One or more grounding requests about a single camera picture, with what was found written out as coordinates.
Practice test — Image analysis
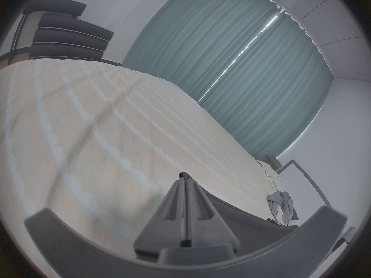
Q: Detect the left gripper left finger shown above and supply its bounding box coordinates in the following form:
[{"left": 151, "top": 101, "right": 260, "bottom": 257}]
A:
[{"left": 133, "top": 178, "right": 187, "bottom": 255}]

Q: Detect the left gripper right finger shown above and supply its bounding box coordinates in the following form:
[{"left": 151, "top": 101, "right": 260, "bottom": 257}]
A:
[{"left": 186, "top": 178, "right": 239, "bottom": 248}]

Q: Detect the black T-shirt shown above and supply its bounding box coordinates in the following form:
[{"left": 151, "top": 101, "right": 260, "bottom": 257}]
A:
[{"left": 178, "top": 171, "right": 300, "bottom": 240}]

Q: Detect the pile of clothes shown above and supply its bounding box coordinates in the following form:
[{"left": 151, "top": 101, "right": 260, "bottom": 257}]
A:
[{"left": 266, "top": 191, "right": 300, "bottom": 226}]

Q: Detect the bed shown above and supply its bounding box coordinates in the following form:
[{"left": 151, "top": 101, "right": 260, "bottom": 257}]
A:
[{"left": 0, "top": 60, "right": 331, "bottom": 269}]

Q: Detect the white printed pillow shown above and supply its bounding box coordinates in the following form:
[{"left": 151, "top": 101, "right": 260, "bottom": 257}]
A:
[{"left": 256, "top": 159, "right": 287, "bottom": 195}]

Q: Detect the grey bedside table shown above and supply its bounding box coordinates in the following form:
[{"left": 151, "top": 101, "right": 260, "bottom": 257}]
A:
[{"left": 254, "top": 154, "right": 282, "bottom": 170}]

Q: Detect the blue-green curtain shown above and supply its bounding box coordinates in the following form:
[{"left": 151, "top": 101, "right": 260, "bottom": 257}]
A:
[
  {"left": 122, "top": 0, "right": 280, "bottom": 103},
  {"left": 198, "top": 9, "right": 334, "bottom": 158}
]

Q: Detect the black chest of drawers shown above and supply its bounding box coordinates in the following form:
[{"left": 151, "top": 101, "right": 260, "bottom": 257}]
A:
[{"left": 30, "top": 13, "right": 114, "bottom": 61}]

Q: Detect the black dressing table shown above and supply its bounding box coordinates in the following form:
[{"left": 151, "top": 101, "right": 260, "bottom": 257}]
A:
[{"left": 0, "top": 0, "right": 87, "bottom": 64}]

